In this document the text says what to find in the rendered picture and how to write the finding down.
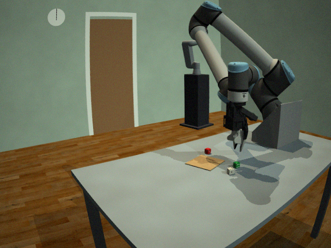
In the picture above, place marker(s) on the tan flat mat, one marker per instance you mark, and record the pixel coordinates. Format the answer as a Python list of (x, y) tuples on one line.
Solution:
[(205, 162)]

